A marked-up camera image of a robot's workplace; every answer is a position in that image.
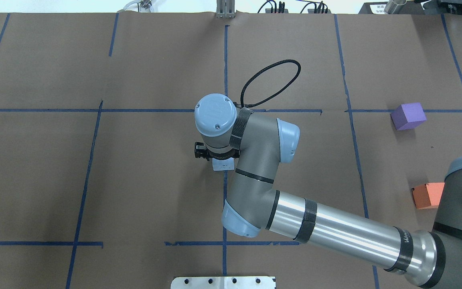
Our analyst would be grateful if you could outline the light blue foam block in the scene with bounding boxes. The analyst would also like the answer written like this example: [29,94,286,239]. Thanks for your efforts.
[211,158,235,171]

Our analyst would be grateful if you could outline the orange foam block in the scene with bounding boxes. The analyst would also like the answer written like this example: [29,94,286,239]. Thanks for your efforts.
[411,182,444,209]

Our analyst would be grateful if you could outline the black camera cable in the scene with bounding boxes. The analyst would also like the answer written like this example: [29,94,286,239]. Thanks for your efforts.
[235,59,302,109]

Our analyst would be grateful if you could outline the silver metal cup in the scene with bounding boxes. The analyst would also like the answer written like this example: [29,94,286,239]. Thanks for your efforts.
[384,0,407,14]

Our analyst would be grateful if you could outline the white pedestal column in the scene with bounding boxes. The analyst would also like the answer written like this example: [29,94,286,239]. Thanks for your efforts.
[170,276,277,289]

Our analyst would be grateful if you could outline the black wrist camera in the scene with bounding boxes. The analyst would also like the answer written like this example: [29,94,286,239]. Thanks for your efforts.
[194,142,212,161]

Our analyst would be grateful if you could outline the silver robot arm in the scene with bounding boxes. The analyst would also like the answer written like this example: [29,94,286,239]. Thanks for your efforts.
[194,93,462,289]

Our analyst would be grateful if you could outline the aluminium frame post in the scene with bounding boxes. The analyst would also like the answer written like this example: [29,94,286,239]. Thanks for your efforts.
[216,0,236,19]

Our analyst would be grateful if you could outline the purple foam block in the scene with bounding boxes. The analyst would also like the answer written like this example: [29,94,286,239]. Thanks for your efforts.
[390,102,427,130]

